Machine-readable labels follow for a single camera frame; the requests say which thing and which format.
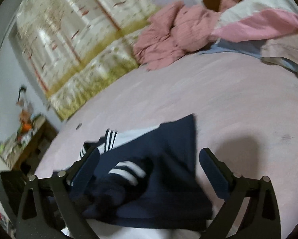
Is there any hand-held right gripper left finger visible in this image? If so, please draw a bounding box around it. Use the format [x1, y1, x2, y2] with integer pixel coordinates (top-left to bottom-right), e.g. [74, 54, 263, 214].
[16, 146, 101, 239]

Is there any stack of papers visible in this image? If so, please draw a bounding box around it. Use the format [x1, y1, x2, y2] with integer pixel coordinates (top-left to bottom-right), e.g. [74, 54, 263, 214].
[0, 139, 20, 165]

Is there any tree print curtain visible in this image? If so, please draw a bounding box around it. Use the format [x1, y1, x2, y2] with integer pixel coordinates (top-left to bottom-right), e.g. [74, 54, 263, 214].
[15, 0, 162, 121]

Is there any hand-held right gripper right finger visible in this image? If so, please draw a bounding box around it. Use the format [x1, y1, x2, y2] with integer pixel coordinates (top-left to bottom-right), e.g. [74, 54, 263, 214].
[199, 147, 281, 239]

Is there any orange plush toy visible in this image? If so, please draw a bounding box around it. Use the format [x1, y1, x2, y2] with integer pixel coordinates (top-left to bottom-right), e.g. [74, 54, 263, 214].
[20, 111, 31, 130]

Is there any wooden desk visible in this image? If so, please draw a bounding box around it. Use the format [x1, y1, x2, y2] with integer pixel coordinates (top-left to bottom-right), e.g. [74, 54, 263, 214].
[2, 117, 60, 172]

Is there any pink quilt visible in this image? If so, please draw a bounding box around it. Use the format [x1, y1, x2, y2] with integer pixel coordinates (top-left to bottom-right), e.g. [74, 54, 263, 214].
[133, 0, 239, 71]

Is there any white and pink pillow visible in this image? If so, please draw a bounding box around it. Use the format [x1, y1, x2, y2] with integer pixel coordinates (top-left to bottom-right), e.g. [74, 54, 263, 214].
[211, 0, 298, 41]

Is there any beige fleece blanket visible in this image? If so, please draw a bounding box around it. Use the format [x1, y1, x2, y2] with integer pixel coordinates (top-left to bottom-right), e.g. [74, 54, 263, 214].
[260, 37, 298, 66]

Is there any light blue cloth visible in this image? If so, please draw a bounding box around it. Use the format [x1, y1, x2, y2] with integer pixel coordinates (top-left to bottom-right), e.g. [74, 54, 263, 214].
[199, 38, 298, 82]

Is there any white and navy baseball jacket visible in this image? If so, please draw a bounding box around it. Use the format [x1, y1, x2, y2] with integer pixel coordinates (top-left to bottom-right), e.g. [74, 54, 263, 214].
[62, 114, 214, 239]

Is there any bed with pink sheet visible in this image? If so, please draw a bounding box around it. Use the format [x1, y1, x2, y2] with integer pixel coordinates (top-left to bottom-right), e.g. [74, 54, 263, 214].
[35, 52, 298, 239]

